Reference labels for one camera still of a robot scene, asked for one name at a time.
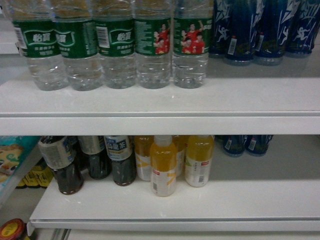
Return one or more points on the red lid sauce jar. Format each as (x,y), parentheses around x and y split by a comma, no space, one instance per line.
(14,229)

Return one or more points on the blue drink bottle lower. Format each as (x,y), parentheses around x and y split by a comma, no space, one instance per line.
(257,145)
(234,145)

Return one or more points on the front yellow juice bottle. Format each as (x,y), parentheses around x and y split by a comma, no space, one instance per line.
(163,165)

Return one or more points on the teal sweet potato noodle bag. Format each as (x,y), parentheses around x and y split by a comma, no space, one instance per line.
(15,151)

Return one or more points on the white water shelf board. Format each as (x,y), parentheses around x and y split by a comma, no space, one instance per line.
(223,106)

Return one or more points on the yellow juice bottle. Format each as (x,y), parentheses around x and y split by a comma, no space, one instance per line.
(163,165)
(142,145)
(199,157)

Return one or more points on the dark oolong tea bottle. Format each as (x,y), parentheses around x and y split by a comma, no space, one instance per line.
(119,150)
(94,149)
(60,157)

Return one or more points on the yellow juice bottle right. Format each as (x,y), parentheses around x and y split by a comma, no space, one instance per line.
(199,157)

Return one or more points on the white lower shelf board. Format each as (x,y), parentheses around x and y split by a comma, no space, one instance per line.
(226,205)

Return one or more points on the blue sports drink bottle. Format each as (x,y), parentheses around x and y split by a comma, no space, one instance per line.
(220,31)
(244,20)
(304,30)
(273,31)

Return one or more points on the yellow juice bottle back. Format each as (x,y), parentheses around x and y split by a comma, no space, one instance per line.
(142,145)

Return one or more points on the water bottle players label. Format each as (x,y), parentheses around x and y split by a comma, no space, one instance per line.
(152,25)
(192,28)

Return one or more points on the water bottle green label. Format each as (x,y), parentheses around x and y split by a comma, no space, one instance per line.
(77,40)
(116,42)
(35,32)

